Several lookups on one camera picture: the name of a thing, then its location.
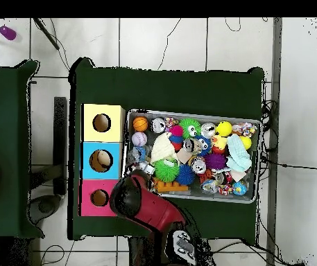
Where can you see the crushed clear bottle blue label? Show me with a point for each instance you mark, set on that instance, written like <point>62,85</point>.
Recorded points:
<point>139,153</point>

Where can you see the silver plastic toy truck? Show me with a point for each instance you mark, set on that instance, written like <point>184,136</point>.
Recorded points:
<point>146,167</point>

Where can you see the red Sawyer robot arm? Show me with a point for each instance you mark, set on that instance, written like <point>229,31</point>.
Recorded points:
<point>152,207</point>

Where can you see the shallow metal mesh bin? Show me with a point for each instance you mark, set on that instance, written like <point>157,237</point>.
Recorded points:
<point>141,114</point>

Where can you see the wooden box with three holes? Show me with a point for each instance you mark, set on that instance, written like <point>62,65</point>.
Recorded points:
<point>113,133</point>

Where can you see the white toy baseball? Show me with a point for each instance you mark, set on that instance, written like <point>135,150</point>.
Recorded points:
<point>139,138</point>

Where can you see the large green fuzzy eyed ball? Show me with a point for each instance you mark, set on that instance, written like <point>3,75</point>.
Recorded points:
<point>167,170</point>

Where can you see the orange toy basketball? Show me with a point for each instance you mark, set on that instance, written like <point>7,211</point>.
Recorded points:
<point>140,123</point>

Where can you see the small green fuzzy eyed ball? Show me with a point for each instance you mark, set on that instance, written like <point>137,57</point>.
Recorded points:
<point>188,128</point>

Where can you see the blue fuzzy eyed ball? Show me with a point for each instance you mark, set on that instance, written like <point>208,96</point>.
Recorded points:
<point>206,145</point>

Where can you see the purple spiky ball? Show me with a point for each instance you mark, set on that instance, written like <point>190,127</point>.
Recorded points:
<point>215,161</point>

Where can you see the dark green tablecloth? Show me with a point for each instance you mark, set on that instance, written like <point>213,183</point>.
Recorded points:
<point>174,88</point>
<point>5,138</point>

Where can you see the yellow smiley ball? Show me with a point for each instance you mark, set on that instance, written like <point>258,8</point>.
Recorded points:
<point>224,128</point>

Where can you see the light blue cloth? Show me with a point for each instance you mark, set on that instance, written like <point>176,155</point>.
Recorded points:
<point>238,155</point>

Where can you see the black rod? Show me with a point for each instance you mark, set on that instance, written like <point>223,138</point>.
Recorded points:
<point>47,34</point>

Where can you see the purple bottle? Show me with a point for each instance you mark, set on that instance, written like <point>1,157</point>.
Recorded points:
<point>7,32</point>

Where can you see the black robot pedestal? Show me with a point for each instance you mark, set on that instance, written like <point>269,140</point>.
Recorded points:
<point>141,252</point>

